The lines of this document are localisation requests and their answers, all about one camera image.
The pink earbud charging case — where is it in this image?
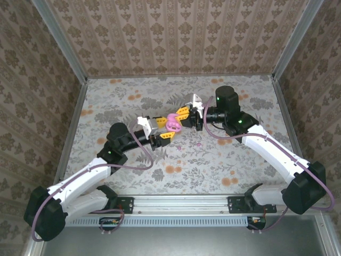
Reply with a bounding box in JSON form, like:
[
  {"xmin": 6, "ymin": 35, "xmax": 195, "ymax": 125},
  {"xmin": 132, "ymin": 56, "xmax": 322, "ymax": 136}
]
[{"xmin": 165, "ymin": 113, "xmax": 184, "ymax": 133}]

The floral print tablecloth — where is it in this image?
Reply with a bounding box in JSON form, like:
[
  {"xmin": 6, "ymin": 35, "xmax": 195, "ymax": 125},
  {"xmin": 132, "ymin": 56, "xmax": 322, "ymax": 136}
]
[{"xmin": 60, "ymin": 74, "xmax": 311, "ymax": 196}]

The small electronics board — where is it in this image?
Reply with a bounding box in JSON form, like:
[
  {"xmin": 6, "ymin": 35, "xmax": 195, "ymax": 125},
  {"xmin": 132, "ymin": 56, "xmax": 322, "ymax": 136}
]
[
  {"xmin": 247, "ymin": 216, "xmax": 267, "ymax": 230},
  {"xmin": 100, "ymin": 217, "xmax": 119, "ymax": 227}
]

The steel sheet panel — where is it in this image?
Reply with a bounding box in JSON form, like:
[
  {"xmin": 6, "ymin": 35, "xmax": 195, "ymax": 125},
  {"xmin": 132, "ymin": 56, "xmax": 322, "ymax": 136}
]
[{"xmin": 39, "ymin": 226, "xmax": 330, "ymax": 256}]

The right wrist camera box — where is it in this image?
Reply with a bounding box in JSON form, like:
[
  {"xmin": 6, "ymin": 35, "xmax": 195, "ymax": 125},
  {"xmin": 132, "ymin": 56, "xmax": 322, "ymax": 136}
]
[{"xmin": 185, "ymin": 93, "xmax": 205, "ymax": 111}]

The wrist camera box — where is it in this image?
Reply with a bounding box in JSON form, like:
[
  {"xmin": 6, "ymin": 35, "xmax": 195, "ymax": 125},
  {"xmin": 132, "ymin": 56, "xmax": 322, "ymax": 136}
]
[
  {"xmin": 136, "ymin": 116, "xmax": 158, "ymax": 139},
  {"xmin": 185, "ymin": 93, "xmax": 205, "ymax": 111}
]

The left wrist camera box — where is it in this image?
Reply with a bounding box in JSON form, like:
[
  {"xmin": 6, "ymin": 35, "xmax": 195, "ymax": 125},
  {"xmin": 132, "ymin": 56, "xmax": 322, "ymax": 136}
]
[{"xmin": 136, "ymin": 116, "xmax": 158, "ymax": 139}]

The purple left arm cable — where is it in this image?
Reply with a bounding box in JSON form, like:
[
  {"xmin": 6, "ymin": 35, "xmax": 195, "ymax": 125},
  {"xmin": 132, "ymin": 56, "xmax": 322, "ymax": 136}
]
[{"xmin": 31, "ymin": 119, "xmax": 155, "ymax": 242}]

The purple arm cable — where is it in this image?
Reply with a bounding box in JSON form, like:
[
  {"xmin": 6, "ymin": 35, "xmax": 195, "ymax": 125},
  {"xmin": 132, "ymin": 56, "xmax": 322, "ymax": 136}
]
[
  {"xmin": 31, "ymin": 119, "xmax": 155, "ymax": 242},
  {"xmin": 202, "ymin": 95, "xmax": 336, "ymax": 233}
]

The aluminium frame rail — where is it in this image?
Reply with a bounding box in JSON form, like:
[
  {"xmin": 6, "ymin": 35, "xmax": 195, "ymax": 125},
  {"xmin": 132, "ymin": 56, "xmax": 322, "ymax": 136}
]
[
  {"xmin": 271, "ymin": 77, "xmax": 307, "ymax": 166},
  {"xmin": 53, "ymin": 79, "xmax": 88, "ymax": 185},
  {"xmin": 86, "ymin": 74, "xmax": 275, "ymax": 80}
]

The aluminium mounting rail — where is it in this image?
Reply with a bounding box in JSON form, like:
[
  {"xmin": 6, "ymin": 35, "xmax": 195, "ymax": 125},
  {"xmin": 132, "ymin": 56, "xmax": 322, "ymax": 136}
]
[{"xmin": 63, "ymin": 194, "xmax": 331, "ymax": 214}]

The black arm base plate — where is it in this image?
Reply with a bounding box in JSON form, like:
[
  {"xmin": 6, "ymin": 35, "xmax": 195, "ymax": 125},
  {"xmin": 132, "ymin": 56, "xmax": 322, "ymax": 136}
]
[
  {"xmin": 228, "ymin": 196, "xmax": 278, "ymax": 214},
  {"xmin": 90, "ymin": 196, "xmax": 134, "ymax": 214}
]

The grey slotted cable duct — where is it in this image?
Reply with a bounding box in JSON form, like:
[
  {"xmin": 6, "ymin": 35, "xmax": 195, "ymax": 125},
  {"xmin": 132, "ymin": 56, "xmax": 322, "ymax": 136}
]
[{"xmin": 65, "ymin": 215, "xmax": 253, "ymax": 228}]

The aluminium frame post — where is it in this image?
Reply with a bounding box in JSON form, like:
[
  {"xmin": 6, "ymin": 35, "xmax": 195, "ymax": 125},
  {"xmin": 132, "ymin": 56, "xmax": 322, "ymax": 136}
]
[
  {"xmin": 272, "ymin": 0, "xmax": 324, "ymax": 81},
  {"xmin": 31, "ymin": 0, "xmax": 88, "ymax": 85}
]

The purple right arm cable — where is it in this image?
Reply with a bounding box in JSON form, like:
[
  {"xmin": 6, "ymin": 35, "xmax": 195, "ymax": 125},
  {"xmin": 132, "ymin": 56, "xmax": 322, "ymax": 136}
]
[{"xmin": 202, "ymin": 95, "xmax": 336, "ymax": 233}]

